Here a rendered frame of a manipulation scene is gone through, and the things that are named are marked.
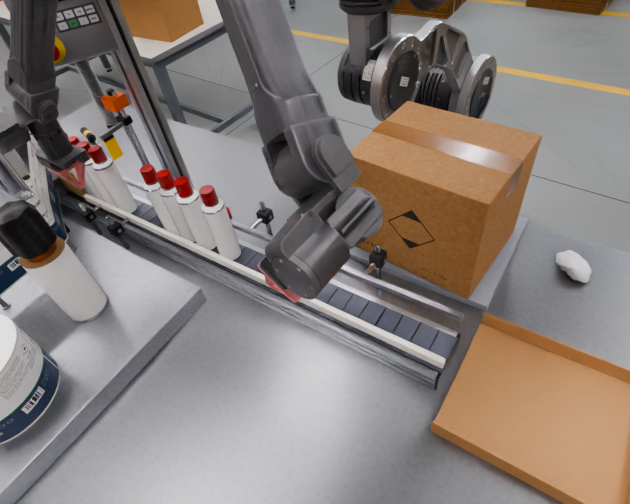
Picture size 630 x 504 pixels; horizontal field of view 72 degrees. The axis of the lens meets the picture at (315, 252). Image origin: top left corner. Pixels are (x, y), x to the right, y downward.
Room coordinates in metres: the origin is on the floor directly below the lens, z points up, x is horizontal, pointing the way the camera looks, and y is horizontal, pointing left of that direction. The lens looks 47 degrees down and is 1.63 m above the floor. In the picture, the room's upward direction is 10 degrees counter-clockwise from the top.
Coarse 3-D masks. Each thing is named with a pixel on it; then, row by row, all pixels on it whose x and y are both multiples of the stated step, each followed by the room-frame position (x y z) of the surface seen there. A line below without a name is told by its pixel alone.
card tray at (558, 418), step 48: (480, 336) 0.44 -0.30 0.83; (528, 336) 0.41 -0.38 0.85; (480, 384) 0.34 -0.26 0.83; (528, 384) 0.33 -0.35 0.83; (576, 384) 0.31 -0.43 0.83; (624, 384) 0.30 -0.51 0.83; (480, 432) 0.26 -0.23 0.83; (528, 432) 0.25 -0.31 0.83; (576, 432) 0.23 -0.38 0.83; (624, 432) 0.22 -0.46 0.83; (528, 480) 0.17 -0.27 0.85; (576, 480) 0.16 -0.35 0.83; (624, 480) 0.15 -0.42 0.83
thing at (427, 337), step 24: (72, 192) 1.14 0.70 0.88; (144, 216) 0.96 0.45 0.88; (168, 240) 0.84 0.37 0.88; (216, 264) 0.73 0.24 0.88; (264, 288) 0.63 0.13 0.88; (336, 288) 0.59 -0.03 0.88; (360, 312) 0.52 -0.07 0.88; (384, 312) 0.51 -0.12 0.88; (408, 336) 0.44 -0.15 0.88; (432, 336) 0.44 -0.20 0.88
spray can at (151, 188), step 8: (144, 168) 0.87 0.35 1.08; (152, 168) 0.87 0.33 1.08; (144, 176) 0.86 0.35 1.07; (152, 176) 0.86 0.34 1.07; (144, 184) 0.87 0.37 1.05; (152, 184) 0.86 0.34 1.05; (152, 192) 0.85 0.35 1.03; (152, 200) 0.85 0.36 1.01; (160, 200) 0.85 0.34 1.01; (160, 208) 0.85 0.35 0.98; (160, 216) 0.85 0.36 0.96; (168, 216) 0.85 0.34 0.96; (168, 224) 0.85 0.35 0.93; (176, 232) 0.85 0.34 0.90
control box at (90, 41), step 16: (64, 0) 1.02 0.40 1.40; (80, 0) 1.03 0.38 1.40; (96, 0) 1.04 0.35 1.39; (64, 32) 1.01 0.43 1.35; (80, 32) 1.02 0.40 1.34; (96, 32) 1.03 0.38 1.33; (64, 48) 1.01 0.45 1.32; (80, 48) 1.02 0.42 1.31; (96, 48) 1.02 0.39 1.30; (112, 48) 1.03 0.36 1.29; (64, 64) 1.01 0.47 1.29
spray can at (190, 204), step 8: (184, 176) 0.81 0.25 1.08; (176, 184) 0.79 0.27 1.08; (184, 184) 0.79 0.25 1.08; (184, 192) 0.78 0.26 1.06; (192, 192) 0.80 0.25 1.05; (176, 200) 0.79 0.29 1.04; (184, 200) 0.78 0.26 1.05; (192, 200) 0.78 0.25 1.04; (200, 200) 0.80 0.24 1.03; (184, 208) 0.78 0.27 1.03; (192, 208) 0.78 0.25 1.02; (200, 208) 0.79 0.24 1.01; (184, 216) 0.78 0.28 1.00; (192, 216) 0.77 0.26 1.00; (200, 216) 0.78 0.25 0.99; (192, 224) 0.78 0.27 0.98; (200, 224) 0.78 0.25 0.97; (192, 232) 0.78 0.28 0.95; (200, 232) 0.77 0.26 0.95; (208, 232) 0.78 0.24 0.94; (200, 240) 0.78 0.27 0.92; (208, 240) 0.78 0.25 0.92; (208, 248) 0.78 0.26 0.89
